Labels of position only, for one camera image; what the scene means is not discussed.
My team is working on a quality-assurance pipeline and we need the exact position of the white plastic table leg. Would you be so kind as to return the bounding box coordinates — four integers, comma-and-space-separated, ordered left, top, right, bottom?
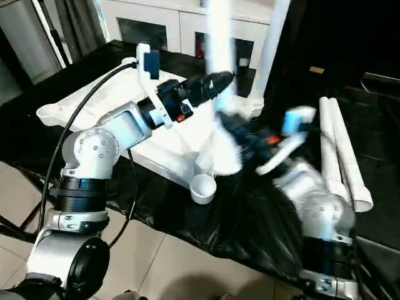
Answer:
318, 96, 353, 204
326, 97, 374, 214
199, 0, 245, 176
249, 0, 293, 117

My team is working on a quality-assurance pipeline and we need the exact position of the white cabinet with glass doors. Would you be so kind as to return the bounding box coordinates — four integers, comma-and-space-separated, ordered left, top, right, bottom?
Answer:
99, 0, 273, 94

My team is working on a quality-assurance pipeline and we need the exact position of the black glossy mat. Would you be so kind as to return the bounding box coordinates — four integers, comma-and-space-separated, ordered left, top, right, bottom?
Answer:
0, 39, 400, 282

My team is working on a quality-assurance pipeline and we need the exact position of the grey curtain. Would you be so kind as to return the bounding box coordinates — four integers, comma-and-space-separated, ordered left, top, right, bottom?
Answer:
52, 0, 107, 63

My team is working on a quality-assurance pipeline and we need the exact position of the long black bar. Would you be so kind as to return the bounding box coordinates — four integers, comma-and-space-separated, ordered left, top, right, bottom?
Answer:
362, 72, 400, 87

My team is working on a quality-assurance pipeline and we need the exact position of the dark left robot foot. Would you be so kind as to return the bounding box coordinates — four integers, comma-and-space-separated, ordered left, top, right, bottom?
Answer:
115, 289, 148, 300

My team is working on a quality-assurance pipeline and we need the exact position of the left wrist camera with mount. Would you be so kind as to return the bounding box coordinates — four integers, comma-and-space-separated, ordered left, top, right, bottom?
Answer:
136, 42, 174, 129

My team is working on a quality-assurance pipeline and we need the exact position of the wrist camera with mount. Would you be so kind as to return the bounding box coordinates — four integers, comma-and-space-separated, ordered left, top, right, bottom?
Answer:
136, 42, 174, 129
255, 106, 317, 176

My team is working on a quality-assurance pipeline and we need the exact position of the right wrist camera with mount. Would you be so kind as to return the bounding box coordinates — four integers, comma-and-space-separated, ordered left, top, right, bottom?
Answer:
255, 106, 317, 176

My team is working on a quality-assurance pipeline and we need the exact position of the black camera tripod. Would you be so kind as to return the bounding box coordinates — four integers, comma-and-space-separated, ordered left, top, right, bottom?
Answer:
31, 0, 73, 68

